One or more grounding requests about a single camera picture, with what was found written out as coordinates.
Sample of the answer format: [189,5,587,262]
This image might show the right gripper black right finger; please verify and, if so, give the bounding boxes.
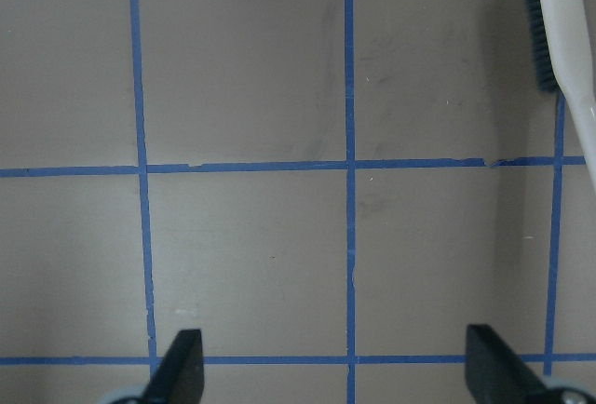
[465,324,595,404]

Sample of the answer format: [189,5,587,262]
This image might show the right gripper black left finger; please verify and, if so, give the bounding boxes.
[140,329,205,404]

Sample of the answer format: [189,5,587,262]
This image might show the white hand brush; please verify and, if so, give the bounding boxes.
[525,0,595,166]

